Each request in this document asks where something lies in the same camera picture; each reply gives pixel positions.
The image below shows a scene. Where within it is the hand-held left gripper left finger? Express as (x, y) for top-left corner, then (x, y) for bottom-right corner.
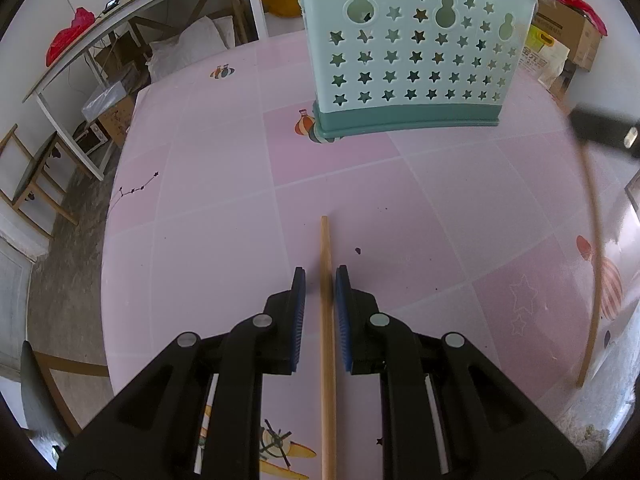
(56, 266), (307, 480)

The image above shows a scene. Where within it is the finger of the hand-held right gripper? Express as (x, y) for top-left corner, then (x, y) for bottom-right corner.
(570, 104), (640, 160)

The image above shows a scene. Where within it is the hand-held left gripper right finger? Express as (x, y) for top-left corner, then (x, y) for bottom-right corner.
(334, 264), (587, 480)

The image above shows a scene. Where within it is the single wooden chopstick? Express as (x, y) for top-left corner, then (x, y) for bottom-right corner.
(320, 215), (337, 480)
(562, 100), (603, 389)

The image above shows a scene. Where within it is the teal star-hole utensil holder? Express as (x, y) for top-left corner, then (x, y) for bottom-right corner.
(294, 0), (538, 145)

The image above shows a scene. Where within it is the yellow white rice bag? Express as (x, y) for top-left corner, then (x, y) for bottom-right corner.
(517, 25), (571, 86)

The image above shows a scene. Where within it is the large open cardboard box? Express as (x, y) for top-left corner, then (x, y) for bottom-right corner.
(532, 0), (603, 72)

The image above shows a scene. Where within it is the brown cardboard box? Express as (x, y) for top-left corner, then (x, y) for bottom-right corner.
(97, 92), (136, 146)

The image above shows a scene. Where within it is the wooden chair with black seat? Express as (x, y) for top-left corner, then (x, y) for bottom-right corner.
(20, 340), (111, 443)
(0, 124), (81, 238)

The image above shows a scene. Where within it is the white fluffy cloth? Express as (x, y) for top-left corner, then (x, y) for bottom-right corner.
(557, 400), (631, 461)

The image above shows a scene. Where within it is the white panel door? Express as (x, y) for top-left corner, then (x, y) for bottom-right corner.
(0, 237), (33, 376)

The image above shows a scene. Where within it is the white woven sack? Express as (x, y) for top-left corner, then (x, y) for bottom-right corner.
(146, 15), (236, 83)

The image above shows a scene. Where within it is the grey plastic-wrapped box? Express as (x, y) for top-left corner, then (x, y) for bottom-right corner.
(80, 80), (133, 122)

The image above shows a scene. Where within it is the white-legged wooden desk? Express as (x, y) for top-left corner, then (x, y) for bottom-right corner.
(22, 0), (266, 181)

